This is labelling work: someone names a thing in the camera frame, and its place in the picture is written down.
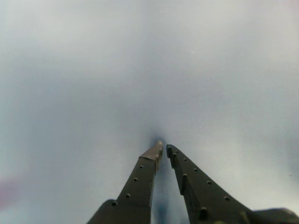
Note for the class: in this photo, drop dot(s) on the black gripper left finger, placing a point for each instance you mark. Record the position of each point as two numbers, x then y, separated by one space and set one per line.
137 186

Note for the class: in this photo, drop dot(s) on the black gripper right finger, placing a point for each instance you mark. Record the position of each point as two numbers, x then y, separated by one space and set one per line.
205 200

